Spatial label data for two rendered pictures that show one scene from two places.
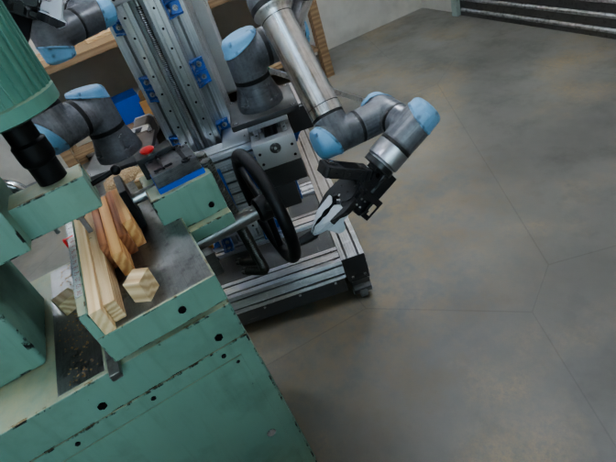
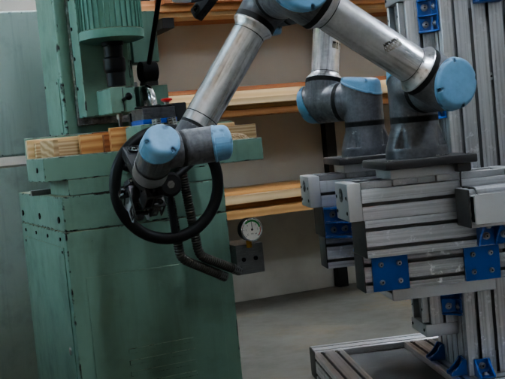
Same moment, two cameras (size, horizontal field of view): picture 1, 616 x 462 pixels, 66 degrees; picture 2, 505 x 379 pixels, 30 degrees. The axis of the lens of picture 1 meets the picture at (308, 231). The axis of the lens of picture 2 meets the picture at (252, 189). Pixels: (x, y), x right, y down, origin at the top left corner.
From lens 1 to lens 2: 2.39 m
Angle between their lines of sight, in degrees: 81
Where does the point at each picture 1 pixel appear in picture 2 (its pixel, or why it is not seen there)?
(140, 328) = (31, 168)
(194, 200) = not seen: hidden behind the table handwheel
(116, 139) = (349, 134)
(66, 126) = (313, 100)
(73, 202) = (107, 102)
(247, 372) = (65, 269)
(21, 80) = (92, 19)
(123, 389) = (43, 213)
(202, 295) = (40, 168)
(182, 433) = (52, 283)
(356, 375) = not seen: outside the picture
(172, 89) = not seen: hidden behind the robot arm
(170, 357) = (50, 212)
